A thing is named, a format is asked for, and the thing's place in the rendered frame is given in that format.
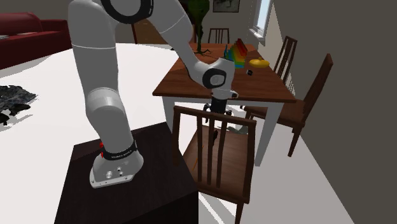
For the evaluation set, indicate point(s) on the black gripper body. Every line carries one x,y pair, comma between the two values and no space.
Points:
218,104

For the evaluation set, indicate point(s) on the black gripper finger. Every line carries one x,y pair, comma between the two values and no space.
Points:
228,111
206,107

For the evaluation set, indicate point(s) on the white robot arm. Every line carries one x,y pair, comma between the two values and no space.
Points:
99,74

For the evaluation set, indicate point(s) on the brown wooden slat-back chair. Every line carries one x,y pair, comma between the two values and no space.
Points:
297,111
229,155
287,57
218,34

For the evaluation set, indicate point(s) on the small black cube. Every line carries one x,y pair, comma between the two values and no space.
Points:
249,72

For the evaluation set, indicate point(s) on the brown wooden dining table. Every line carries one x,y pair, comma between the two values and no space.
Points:
266,86

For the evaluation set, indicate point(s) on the rainbow coloured fan stack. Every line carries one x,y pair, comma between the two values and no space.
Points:
237,53

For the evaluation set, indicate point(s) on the yellow lidded dish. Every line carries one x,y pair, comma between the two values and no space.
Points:
259,63

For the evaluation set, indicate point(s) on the green plant sculpture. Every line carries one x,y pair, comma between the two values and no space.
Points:
199,18

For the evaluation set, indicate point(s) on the white framed window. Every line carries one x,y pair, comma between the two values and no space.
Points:
263,15

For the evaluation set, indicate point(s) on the dark robot stand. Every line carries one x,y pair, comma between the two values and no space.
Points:
149,198

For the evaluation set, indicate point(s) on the dark crumpled cloth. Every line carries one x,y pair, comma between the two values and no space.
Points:
14,100

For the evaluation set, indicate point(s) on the dark red sofa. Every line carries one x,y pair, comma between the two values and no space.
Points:
24,37

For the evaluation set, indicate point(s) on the dark framed wall picture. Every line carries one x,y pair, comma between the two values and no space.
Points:
225,5

